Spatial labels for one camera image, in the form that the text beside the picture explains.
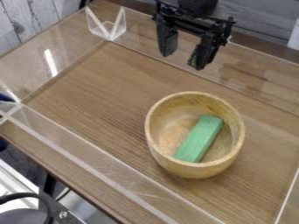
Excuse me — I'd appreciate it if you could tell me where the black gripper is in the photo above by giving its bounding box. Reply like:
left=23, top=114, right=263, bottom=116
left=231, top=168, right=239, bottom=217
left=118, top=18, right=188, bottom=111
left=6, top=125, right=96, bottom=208
left=155, top=0, right=237, bottom=70

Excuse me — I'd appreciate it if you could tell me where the green rectangular block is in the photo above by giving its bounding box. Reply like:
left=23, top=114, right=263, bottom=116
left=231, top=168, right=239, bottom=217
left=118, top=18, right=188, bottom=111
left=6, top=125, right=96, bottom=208
left=172, top=115, right=223, bottom=163

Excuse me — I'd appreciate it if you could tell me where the brown wooden bowl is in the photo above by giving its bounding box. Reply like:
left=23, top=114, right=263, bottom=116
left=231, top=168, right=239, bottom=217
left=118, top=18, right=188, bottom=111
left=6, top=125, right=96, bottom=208
left=144, top=91, right=246, bottom=179

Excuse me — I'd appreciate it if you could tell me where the blue object left edge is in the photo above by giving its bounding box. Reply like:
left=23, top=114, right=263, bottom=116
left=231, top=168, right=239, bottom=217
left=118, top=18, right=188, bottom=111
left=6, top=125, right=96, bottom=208
left=0, top=92, right=16, bottom=152

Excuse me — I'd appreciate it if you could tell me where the black table leg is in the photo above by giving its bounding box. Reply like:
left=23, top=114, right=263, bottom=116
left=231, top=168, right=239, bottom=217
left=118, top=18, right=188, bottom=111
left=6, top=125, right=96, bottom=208
left=43, top=174, right=58, bottom=197

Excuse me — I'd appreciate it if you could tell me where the clear acrylic tray enclosure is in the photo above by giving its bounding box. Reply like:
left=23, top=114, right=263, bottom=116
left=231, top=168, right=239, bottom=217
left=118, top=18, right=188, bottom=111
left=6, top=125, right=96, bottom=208
left=0, top=0, right=299, bottom=224

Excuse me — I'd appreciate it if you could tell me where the metal bracket with screw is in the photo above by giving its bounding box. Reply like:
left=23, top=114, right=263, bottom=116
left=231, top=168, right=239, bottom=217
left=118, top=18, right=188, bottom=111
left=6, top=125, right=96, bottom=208
left=39, top=192, right=87, bottom=224

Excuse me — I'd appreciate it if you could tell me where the black cable bottom left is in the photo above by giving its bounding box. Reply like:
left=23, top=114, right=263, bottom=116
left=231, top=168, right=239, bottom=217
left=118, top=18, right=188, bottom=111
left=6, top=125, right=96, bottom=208
left=0, top=192, right=55, bottom=224

